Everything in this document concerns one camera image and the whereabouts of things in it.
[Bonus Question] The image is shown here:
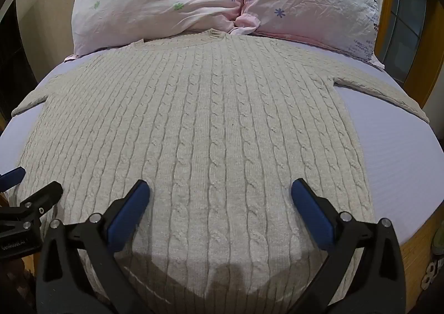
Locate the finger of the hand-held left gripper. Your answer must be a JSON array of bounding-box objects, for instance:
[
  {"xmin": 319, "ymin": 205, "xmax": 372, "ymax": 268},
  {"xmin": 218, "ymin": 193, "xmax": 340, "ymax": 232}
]
[
  {"xmin": 0, "ymin": 181, "xmax": 64, "ymax": 235},
  {"xmin": 0, "ymin": 167, "xmax": 26, "ymax": 193}
]

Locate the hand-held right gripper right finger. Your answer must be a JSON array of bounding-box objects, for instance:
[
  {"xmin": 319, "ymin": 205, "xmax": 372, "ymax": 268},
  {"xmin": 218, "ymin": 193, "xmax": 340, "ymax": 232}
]
[{"xmin": 291, "ymin": 178, "xmax": 406, "ymax": 314}]

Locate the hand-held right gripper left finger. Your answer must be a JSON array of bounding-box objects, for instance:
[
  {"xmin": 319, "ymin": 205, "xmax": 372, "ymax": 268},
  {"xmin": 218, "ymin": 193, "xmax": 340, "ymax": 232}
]
[{"xmin": 36, "ymin": 179, "xmax": 151, "ymax": 314}]

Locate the cream cable-knit sweater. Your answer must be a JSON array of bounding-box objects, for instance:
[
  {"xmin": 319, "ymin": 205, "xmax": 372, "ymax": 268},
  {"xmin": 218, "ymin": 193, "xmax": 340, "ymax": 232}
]
[{"xmin": 11, "ymin": 29, "xmax": 430, "ymax": 314}]

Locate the wooden bed frame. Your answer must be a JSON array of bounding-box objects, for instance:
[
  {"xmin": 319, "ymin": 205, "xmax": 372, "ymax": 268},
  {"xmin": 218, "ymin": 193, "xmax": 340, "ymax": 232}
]
[{"xmin": 399, "ymin": 217, "xmax": 444, "ymax": 314}]

